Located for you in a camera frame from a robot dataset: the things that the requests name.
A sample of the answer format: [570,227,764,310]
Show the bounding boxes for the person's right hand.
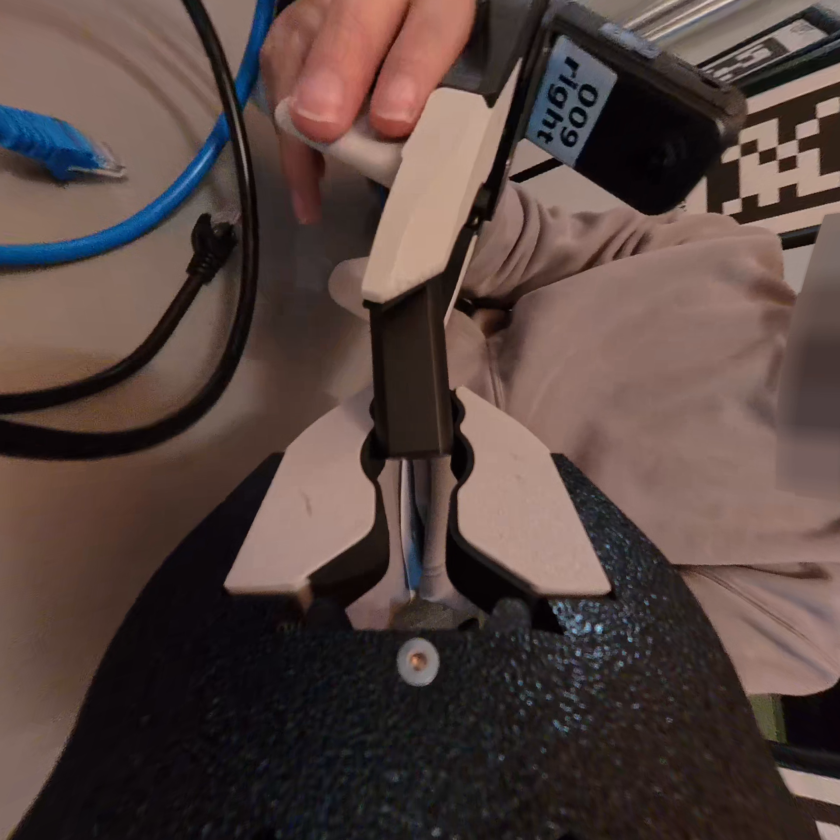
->
[260,0,478,225]

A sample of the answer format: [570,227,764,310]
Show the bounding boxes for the person's right forearm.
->
[453,184,840,698]

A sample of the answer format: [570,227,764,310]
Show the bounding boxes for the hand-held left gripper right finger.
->
[446,386,616,630]

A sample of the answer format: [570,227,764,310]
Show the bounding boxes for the chrome metal bar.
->
[622,0,746,35]

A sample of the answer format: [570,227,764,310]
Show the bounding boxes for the small black network box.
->
[369,281,462,460]

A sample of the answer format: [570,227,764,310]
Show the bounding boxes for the black cable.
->
[0,0,261,462]

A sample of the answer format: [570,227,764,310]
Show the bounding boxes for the blue network cable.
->
[0,0,278,269]

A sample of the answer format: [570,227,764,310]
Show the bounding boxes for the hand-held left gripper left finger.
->
[223,392,389,611]

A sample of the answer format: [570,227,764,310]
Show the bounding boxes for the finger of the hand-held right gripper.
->
[327,258,375,324]
[361,60,526,306]

